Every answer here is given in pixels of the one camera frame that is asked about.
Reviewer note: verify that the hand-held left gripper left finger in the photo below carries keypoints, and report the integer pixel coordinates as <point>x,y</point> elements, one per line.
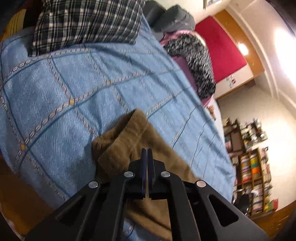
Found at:
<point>144,171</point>

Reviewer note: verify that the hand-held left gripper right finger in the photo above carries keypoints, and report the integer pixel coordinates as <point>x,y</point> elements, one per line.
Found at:
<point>150,171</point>

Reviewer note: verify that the brown fleece towel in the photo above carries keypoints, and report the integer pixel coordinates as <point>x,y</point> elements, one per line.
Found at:
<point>129,139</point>

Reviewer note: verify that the wooden desk with hutch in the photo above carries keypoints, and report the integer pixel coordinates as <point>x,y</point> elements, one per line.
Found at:
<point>238,136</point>

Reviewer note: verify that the black office chair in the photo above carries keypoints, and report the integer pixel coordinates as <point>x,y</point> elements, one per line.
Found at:
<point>242,201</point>

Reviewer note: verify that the blue checked blanket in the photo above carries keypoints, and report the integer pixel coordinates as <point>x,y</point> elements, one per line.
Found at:
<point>92,81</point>

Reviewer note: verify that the wooden bookshelf with books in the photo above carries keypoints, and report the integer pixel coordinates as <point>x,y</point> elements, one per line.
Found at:
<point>254,176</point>

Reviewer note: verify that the pink pillow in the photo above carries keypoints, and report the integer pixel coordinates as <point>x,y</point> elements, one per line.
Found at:
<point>185,67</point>

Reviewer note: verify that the leopard print cloth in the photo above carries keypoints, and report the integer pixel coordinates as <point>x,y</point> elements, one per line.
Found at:
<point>196,60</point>

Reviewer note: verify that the wooden door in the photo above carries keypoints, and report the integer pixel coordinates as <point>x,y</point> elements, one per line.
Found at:
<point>270,220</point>

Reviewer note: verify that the dark grey cushion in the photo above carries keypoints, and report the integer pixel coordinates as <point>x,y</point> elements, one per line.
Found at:
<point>152,12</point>

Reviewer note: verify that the dark plaid pillow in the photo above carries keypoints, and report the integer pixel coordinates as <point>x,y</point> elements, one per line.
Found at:
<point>87,20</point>

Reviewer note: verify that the yellow patterned cloth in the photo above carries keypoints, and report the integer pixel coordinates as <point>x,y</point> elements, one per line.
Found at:
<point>20,18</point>

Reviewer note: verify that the red wall panel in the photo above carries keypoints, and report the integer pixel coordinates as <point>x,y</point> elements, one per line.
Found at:
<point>222,51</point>

